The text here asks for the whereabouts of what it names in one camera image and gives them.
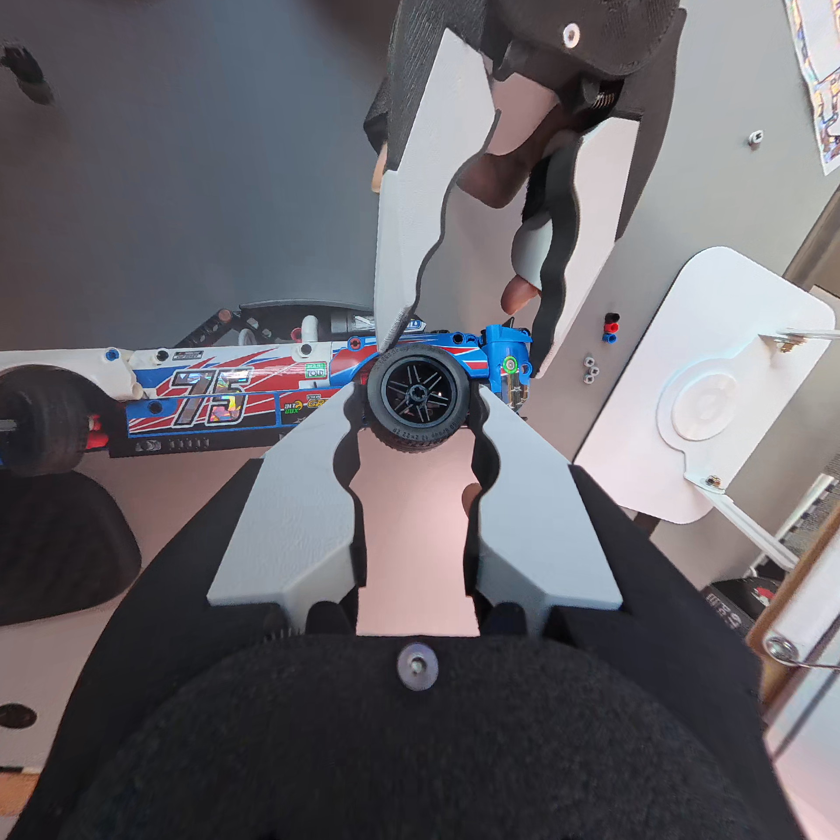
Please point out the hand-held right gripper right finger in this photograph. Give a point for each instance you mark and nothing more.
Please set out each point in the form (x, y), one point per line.
(544, 531)

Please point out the shiny sticker sheet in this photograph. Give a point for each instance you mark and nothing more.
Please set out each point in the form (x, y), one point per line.
(820, 79)

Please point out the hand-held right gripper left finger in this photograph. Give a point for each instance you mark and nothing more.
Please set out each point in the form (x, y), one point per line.
(289, 518)

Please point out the person's right hand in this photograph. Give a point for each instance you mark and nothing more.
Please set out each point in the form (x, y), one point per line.
(471, 502)

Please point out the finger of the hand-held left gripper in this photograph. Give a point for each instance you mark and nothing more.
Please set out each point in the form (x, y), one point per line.
(420, 131)
(597, 229)

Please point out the brick-built toy race car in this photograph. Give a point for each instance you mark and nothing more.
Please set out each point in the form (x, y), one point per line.
(229, 394)

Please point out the black toy car wheel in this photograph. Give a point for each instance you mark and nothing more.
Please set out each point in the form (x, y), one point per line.
(420, 394)
(46, 420)

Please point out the grey desk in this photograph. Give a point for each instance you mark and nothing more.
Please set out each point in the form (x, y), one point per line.
(197, 197)

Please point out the white panel on wooden board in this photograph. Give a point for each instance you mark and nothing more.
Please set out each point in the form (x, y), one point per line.
(807, 623)

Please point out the person's left hand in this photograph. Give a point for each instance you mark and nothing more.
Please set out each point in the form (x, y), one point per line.
(499, 180)

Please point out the black toy packaging box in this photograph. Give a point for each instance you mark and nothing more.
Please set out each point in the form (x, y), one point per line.
(741, 604)

